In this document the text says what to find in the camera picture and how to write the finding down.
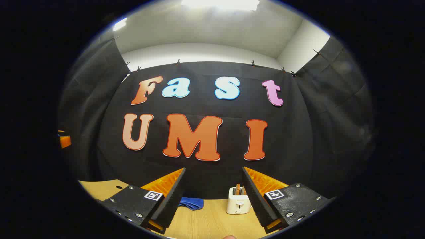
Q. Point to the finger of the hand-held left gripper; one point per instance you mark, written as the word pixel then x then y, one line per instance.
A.
pixel 64 141

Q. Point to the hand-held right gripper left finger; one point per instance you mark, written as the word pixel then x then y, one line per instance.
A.
pixel 172 202

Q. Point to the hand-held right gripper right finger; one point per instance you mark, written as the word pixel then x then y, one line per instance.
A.
pixel 257 202

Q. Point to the blue cloth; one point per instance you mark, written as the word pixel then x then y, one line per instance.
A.
pixel 192 202

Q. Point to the cream toaster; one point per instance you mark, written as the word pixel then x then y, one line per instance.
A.
pixel 236 202

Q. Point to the black backdrop cloth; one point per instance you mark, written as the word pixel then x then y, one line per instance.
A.
pixel 298 139

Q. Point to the ceiling light panel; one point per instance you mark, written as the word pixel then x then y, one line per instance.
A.
pixel 219 4
pixel 119 24

